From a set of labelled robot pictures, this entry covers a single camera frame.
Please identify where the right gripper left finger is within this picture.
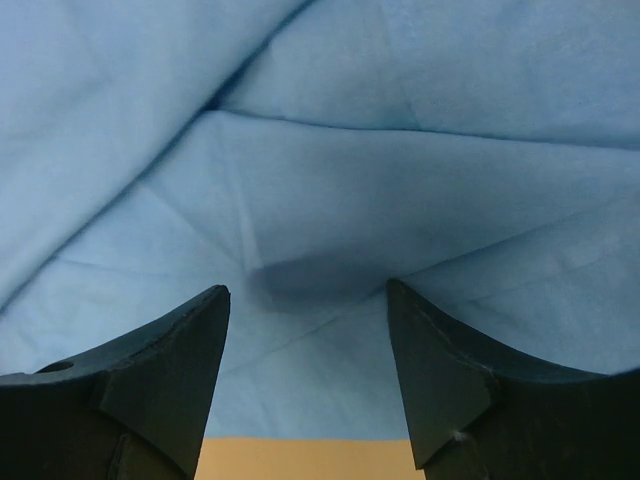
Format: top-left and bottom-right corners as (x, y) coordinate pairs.
(1, 286), (230, 479)

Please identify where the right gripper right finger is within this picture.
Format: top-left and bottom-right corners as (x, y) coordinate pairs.
(386, 280), (639, 480)

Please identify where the light blue long sleeve shirt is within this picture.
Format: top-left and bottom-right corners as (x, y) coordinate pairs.
(1, 1), (639, 439)

